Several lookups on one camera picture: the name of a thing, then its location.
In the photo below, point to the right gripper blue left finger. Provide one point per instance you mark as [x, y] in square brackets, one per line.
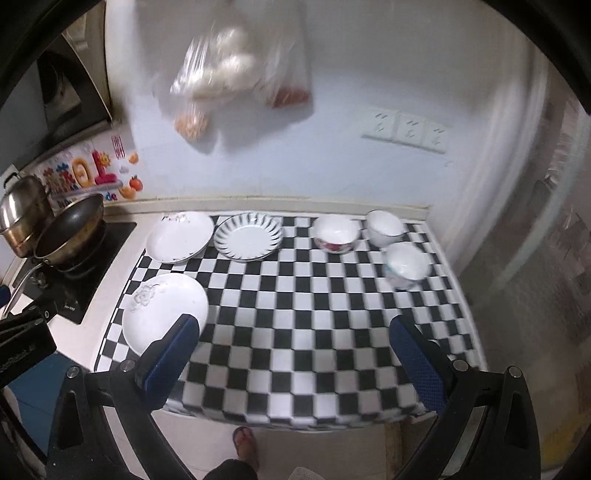
[161, 364]

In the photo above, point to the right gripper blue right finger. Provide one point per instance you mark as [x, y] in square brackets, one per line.
[425, 364]

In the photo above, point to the white plate embossed flower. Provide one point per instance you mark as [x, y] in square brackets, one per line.
[156, 304]

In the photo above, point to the white bowl coloured dots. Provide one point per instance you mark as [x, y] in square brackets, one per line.
[405, 265]

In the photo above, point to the white plate small floral print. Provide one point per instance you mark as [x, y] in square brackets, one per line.
[178, 237]

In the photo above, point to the white bowl dark rim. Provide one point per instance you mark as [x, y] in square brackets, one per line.
[384, 228]

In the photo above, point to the white bowl red flowers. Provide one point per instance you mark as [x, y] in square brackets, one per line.
[335, 234]

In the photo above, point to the white plate blue leaf pattern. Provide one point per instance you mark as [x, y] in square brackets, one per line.
[249, 236]

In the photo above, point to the black induction cooktop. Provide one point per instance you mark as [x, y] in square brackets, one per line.
[78, 278]

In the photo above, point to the foot in sandal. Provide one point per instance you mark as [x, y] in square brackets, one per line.
[246, 446]

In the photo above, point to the checkered black white mat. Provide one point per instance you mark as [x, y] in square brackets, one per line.
[300, 339]

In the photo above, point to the black frying pan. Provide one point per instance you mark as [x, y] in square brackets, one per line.
[63, 239]

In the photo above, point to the steel steamer pot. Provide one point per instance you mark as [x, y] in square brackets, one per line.
[25, 212]

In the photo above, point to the range hood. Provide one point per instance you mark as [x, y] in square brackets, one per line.
[62, 97]

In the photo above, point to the clear plastic food bag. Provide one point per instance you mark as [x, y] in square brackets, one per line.
[257, 50]

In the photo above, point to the colourful wall sticker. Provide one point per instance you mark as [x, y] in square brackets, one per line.
[107, 164]

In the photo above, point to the white wall socket panel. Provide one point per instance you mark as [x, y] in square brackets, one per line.
[404, 128]

